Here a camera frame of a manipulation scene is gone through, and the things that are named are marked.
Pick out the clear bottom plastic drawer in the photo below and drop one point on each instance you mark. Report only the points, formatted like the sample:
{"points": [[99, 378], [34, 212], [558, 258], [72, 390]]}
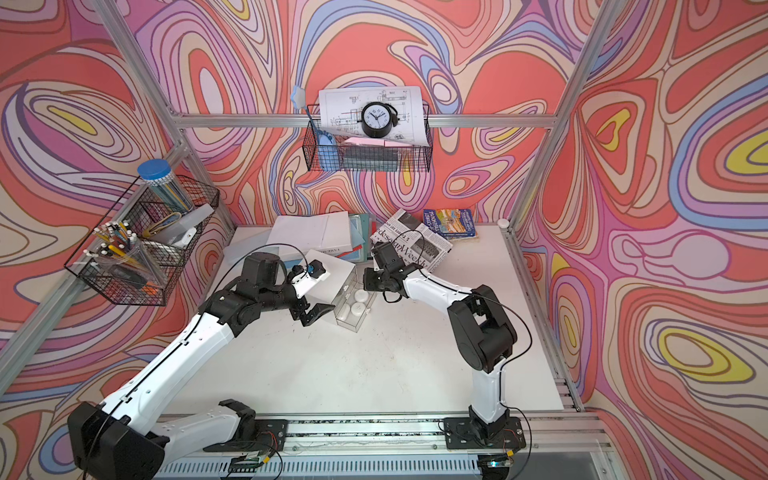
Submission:
{"points": [[347, 296]]}

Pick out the white stapler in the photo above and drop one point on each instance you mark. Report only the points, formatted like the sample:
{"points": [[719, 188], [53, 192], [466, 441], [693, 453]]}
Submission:
{"points": [[177, 230]]}

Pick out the blue lid pencil jar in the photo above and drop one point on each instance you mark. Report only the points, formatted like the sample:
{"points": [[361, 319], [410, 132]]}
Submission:
{"points": [[160, 178]]}

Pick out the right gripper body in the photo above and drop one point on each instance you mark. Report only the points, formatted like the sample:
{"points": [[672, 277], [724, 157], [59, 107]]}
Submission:
{"points": [[385, 276]]}

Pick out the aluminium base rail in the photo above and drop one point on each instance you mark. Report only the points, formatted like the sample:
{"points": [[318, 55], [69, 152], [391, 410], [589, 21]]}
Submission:
{"points": [[549, 446]]}

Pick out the black wire wall basket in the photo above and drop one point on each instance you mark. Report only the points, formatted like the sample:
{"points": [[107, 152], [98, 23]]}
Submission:
{"points": [[325, 152]]}

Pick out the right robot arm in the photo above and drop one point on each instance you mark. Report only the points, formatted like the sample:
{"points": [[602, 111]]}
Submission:
{"points": [[483, 332]]}

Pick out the stack of folders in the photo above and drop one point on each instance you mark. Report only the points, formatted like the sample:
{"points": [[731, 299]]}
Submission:
{"points": [[361, 229]]}

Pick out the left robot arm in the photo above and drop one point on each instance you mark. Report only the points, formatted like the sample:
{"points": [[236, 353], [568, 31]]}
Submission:
{"points": [[122, 437]]}

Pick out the white drawing paper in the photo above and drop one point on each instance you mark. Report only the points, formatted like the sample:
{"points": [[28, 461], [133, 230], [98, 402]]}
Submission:
{"points": [[340, 111]]}

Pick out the black alarm clock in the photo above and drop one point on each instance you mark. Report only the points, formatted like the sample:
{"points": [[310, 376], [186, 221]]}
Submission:
{"points": [[378, 119]]}

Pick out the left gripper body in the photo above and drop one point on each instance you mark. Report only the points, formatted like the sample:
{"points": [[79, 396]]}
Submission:
{"points": [[280, 297]]}

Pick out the white oblong earphone case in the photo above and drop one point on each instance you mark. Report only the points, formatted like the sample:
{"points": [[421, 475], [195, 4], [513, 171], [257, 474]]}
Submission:
{"points": [[343, 313]]}

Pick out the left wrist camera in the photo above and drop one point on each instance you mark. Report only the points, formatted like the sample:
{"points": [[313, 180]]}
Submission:
{"points": [[303, 282]]}

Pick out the folded newspaper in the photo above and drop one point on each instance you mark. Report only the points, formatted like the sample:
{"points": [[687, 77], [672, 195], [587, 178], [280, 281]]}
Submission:
{"points": [[413, 240]]}

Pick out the black wire side basket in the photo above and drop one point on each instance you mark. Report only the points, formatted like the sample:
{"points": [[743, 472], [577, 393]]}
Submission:
{"points": [[146, 214]]}

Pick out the white book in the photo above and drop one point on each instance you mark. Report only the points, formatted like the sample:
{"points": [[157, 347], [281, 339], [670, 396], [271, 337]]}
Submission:
{"points": [[327, 233]]}

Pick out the white drawer cabinet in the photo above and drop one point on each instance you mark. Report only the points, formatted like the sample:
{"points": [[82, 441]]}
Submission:
{"points": [[340, 270]]}

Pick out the blue magazine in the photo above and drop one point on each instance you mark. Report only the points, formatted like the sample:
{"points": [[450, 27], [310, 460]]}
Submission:
{"points": [[451, 224]]}

